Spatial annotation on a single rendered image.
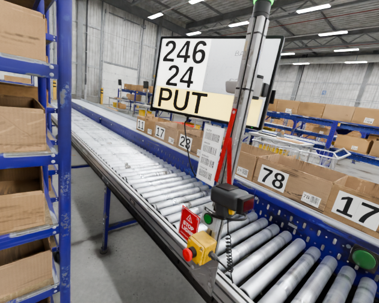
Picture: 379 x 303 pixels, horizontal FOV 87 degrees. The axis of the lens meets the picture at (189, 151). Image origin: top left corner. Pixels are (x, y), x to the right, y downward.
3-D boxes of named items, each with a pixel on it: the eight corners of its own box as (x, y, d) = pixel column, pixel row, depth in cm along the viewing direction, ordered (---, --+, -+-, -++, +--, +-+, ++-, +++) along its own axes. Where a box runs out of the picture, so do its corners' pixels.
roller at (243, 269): (218, 283, 71) (221, 272, 70) (282, 235, 106) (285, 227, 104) (229, 294, 68) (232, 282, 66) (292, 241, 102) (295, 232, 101)
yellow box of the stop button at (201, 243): (181, 255, 68) (184, 237, 66) (200, 246, 73) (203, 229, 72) (212, 288, 57) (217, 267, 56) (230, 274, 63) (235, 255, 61)
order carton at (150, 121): (135, 130, 235) (136, 115, 231) (156, 130, 255) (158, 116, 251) (153, 137, 208) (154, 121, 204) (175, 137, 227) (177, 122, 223)
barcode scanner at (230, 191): (239, 234, 52) (243, 196, 51) (206, 216, 61) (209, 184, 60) (252, 226, 57) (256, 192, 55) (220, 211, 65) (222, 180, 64)
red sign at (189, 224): (177, 232, 81) (181, 205, 78) (179, 232, 82) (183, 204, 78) (205, 259, 70) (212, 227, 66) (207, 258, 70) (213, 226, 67)
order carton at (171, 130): (153, 137, 208) (154, 121, 204) (175, 137, 227) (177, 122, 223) (175, 148, 180) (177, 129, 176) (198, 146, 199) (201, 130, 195)
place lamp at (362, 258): (349, 261, 82) (355, 247, 80) (350, 260, 83) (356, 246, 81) (371, 273, 77) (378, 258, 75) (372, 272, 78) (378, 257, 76)
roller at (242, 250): (206, 270, 76) (208, 260, 75) (271, 228, 110) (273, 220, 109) (215, 280, 72) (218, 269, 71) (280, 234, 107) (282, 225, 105)
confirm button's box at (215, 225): (198, 222, 68) (202, 204, 67) (205, 219, 70) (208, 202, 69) (213, 233, 64) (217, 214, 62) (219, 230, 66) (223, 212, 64)
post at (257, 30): (187, 272, 78) (234, 19, 56) (197, 267, 81) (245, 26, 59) (210, 297, 69) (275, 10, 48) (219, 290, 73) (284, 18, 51)
